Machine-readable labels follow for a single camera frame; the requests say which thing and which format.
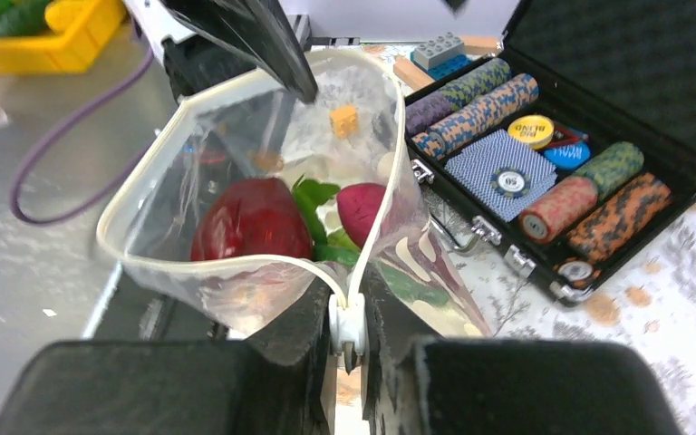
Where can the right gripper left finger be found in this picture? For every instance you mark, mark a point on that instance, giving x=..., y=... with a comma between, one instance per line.
x=269, y=383

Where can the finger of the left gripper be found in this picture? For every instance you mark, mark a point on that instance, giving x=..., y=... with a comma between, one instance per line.
x=231, y=38

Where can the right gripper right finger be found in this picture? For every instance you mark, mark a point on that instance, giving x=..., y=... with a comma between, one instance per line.
x=415, y=381

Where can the clear zip top bag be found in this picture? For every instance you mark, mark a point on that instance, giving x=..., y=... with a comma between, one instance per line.
x=249, y=128

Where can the purple sweet potato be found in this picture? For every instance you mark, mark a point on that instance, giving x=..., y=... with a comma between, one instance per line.
x=358, y=206

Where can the green chili pepper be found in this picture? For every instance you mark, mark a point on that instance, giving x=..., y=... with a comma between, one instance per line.
x=403, y=286

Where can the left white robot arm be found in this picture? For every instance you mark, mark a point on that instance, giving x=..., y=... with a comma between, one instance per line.
x=157, y=25

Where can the yellow small toy piece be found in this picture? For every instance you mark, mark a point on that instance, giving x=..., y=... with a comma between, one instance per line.
x=344, y=121

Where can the blue patterned card deck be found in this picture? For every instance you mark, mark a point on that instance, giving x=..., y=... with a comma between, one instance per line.
x=473, y=167

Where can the red poker chip stack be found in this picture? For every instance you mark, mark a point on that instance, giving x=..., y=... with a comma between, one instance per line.
x=557, y=209

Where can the yellow plastic bin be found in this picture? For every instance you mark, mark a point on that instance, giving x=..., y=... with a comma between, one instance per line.
x=73, y=50

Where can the orange black chip stack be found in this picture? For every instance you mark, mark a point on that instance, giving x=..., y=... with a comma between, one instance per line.
x=620, y=218

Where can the black open case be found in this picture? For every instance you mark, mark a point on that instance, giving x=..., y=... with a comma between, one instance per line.
x=616, y=71

